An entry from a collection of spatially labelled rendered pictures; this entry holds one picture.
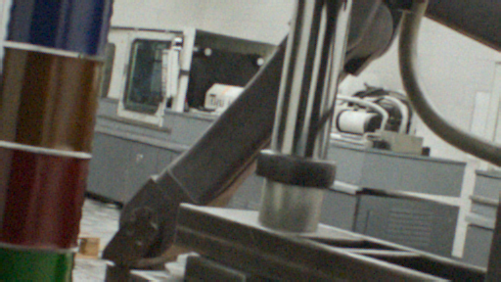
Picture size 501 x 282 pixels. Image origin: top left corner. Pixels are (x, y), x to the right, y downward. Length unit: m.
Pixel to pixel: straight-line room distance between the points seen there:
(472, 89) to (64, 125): 9.33
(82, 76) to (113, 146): 10.09
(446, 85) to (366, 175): 2.51
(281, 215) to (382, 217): 7.05
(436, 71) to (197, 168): 9.03
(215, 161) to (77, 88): 0.65
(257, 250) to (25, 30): 0.28
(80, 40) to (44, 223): 0.07
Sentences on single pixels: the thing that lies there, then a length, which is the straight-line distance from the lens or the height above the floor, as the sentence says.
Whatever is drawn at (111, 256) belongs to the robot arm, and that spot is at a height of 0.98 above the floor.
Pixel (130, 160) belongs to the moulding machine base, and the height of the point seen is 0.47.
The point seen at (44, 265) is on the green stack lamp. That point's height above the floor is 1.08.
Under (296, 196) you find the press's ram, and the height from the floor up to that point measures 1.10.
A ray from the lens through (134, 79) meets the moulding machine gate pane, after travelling 10.29.
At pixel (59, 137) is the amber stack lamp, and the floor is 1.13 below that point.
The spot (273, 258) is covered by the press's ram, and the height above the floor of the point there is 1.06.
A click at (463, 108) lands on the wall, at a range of 9.76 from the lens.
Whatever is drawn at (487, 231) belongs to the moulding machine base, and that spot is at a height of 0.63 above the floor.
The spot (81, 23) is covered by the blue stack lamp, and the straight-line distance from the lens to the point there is 0.41.
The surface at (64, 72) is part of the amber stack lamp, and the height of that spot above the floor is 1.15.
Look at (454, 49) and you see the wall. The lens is 9.94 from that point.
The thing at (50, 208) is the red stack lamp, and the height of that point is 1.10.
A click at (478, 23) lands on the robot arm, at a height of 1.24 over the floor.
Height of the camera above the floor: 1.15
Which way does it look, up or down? 3 degrees down
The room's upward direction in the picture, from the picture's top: 9 degrees clockwise
